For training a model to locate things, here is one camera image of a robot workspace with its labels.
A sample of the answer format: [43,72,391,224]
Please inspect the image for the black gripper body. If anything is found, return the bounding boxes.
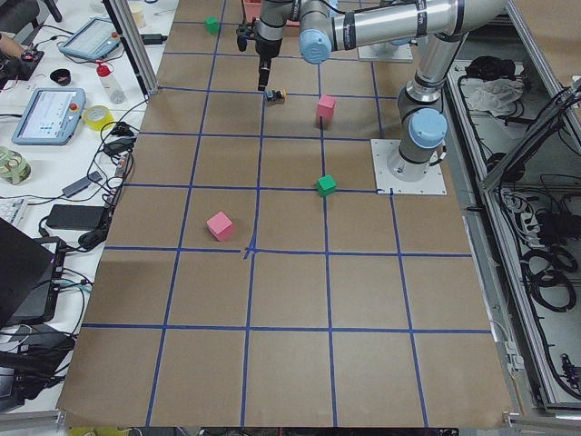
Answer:
[254,18,284,59]

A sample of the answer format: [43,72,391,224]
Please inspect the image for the yellow black push button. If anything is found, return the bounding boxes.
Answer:
[263,89,287,104]

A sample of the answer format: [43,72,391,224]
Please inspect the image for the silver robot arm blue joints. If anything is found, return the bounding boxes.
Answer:
[258,0,507,182]

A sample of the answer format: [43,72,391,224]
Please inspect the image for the green cube near arm base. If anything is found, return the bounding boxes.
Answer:
[316,174,337,197]

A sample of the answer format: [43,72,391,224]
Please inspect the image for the pink cube near arm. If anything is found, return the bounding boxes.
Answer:
[316,94,337,122]

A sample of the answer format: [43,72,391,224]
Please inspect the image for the green cube far corner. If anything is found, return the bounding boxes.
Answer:
[204,16,221,35]

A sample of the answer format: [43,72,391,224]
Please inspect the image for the clear bottle red cap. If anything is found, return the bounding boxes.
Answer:
[96,62,126,104]

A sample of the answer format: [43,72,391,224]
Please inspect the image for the pink cube mid table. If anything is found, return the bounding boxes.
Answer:
[206,211,234,242]

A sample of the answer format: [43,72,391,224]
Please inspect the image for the teach pendant far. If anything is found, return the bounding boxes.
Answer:
[58,17,120,61]

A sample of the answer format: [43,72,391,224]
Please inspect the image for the teach pendant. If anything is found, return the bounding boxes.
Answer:
[58,17,120,61]
[12,88,86,145]

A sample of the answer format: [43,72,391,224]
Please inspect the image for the yellow tape roll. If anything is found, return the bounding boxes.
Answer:
[82,105,115,132]

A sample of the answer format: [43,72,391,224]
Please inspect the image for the black bowl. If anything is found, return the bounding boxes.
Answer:
[49,68,72,86]

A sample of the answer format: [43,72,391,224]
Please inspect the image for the teach pendant near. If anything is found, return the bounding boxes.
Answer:
[12,88,86,145]

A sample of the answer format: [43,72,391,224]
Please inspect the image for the white cloth pile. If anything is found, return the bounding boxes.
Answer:
[467,78,525,116]

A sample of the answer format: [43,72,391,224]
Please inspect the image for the black power adapter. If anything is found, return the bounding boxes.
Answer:
[46,204,105,231]

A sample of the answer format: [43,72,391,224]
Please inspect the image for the green tape rolls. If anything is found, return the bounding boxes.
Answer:
[0,146,31,185]

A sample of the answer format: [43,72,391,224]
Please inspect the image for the black laptop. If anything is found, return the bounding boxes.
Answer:
[1,220,65,327]

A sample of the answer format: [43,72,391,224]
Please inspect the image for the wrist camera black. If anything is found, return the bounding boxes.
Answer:
[236,23,254,52]

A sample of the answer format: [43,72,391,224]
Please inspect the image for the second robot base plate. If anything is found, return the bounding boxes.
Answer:
[358,42,413,64]

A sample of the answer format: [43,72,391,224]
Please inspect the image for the aluminium frame post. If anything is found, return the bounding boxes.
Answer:
[103,0,159,97]

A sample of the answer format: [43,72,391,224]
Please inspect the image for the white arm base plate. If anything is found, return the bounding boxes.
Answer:
[370,139,447,195]

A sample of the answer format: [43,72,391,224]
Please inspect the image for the coiled black cables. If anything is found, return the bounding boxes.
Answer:
[519,247,580,312]

